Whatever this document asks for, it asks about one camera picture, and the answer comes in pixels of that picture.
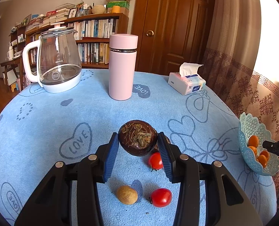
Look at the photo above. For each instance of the wooden desk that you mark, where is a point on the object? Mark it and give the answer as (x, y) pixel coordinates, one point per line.
(10, 63)

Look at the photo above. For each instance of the wooden bookshelf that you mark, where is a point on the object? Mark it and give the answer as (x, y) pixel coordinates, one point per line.
(99, 40)

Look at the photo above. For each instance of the picture frame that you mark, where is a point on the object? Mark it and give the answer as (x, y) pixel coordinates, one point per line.
(28, 19)

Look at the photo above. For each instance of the small wooden shelf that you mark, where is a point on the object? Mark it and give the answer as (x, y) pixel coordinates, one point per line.
(18, 40)

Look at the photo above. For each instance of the orange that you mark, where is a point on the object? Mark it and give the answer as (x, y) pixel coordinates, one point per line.
(262, 162)
(265, 155)
(252, 150)
(253, 140)

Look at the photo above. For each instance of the pink insulated bottle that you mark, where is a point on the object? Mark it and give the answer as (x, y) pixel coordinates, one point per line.
(123, 75)

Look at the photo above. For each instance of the white tissue pack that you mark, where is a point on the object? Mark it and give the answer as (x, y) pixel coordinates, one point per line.
(186, 84)

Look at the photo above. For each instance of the tan round longan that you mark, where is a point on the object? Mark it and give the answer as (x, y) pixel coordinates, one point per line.
(127, 195)

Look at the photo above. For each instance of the yellow cup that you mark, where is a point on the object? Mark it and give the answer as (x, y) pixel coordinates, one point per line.
(116, 9)

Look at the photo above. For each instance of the green cardboard box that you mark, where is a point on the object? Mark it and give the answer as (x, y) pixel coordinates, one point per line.
(118, 4)

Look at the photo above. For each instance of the row of shelved books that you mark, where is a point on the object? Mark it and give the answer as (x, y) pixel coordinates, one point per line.
(94, 28)

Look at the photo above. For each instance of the stack of books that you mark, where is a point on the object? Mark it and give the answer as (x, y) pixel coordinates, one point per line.
(61, 11)

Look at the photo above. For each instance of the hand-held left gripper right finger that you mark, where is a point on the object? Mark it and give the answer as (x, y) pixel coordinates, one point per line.
(165, 160)

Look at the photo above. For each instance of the brown wooden door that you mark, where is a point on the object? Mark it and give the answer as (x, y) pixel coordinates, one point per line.
(174, 28)

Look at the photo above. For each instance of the red tomato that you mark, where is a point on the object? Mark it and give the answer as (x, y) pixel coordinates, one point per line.
(161, 197)
(155, 161)

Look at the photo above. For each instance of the patterned beige curtain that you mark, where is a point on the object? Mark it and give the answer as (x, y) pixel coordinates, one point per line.
(235, 75)

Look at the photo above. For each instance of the blue printed tablecloth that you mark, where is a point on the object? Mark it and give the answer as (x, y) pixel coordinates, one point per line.
(83, 113)

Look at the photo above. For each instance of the brass door knob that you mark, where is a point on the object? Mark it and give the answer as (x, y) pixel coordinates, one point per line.
(150, 33)

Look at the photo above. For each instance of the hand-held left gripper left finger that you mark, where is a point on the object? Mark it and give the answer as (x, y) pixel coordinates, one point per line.
(111, 160)

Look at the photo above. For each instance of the dark brown water chestnut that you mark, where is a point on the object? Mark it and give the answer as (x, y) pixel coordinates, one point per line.
(137, 139)
(167, 140)

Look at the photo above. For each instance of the woven straw bowl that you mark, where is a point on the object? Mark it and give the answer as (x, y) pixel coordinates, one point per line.
(99, 10)

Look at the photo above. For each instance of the teal lattice plastic basket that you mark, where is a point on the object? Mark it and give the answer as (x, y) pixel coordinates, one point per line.
(247, 127)

